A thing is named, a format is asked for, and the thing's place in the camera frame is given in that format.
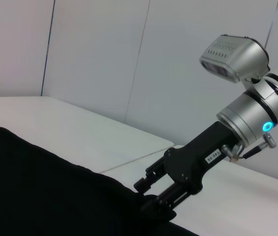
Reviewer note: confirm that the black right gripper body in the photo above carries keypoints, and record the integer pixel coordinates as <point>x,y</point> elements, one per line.
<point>202,152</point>

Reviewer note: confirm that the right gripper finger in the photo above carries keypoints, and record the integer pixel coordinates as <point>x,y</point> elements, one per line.
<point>151,177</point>
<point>173,196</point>

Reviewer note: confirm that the black t-shirt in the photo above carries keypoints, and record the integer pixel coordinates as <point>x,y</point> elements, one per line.
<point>55,191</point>

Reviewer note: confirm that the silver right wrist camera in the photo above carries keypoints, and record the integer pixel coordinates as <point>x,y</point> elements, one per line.
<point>239,59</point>

